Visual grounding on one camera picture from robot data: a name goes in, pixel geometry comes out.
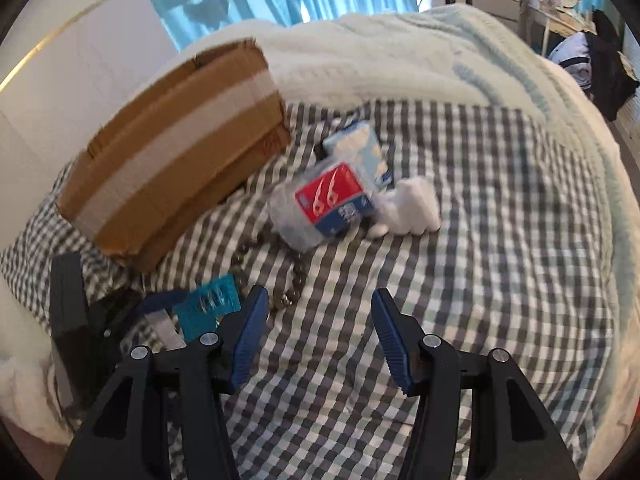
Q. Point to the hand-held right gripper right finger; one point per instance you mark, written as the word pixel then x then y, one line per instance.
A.
pixel 387 330

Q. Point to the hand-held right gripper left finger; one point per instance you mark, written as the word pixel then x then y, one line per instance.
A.
pixel 250 330

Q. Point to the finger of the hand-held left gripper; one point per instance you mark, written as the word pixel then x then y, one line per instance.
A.
pixel 160 301

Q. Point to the teal packet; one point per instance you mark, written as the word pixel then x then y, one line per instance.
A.
pixel 210 305

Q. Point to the brown cardboard box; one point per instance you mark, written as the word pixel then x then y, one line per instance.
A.
pixel 175 135

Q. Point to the white flat strip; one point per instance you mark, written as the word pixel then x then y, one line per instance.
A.
pixel 167 330

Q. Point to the grey checked cloth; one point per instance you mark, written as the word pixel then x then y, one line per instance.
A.
pixel 450 285

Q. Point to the white bedding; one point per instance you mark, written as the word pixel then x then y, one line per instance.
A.
pixel 25 390

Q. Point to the white cotton pads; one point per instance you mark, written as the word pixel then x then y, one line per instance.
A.
pixel 415 207

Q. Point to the clear bottle red blue label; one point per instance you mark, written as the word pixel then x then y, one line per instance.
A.
pixel 330 200

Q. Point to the light blue tissue pack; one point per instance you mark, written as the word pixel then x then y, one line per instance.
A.
pixel 355 142

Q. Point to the white textured quilt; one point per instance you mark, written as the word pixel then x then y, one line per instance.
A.
pixel 400 55

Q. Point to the dark garment behind curtain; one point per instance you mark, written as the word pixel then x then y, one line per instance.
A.
pixel 205 7

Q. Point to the white and navy jacket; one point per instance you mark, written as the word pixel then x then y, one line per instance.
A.
pixel 575 57

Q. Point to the white desk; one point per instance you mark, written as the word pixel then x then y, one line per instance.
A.
pixel 550 17

